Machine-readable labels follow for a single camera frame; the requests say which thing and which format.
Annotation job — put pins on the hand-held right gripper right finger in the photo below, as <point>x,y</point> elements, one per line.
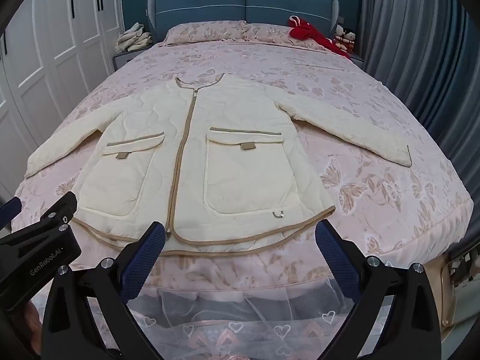
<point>337,260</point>

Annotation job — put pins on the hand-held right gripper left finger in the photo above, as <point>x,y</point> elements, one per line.
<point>144,260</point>

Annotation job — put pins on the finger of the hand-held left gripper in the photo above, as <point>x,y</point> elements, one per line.
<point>62,206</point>
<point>10,210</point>

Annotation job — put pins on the cream quilted jacket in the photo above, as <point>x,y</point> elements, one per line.
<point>232,180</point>

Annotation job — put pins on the pile of cream clothes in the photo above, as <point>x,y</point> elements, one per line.
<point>133,39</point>

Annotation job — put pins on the sheer lace bed skirt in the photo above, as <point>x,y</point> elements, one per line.
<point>262,307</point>

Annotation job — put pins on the white wardrobe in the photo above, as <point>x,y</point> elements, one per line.
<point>56,56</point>

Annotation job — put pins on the blue nightstand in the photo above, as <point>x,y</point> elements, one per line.
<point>123,60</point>
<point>356,60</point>

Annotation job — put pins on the white plush doll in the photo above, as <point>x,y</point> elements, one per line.
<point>339,34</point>
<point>349,40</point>

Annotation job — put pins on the pink floral pillow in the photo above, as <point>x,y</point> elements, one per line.
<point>270,33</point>
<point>204,32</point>

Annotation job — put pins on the grey curtain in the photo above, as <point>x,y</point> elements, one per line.
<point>420,45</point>

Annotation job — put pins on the red garment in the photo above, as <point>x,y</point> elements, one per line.
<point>305,32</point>

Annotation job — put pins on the blue upholstered headboard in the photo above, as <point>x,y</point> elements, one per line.
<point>210,3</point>

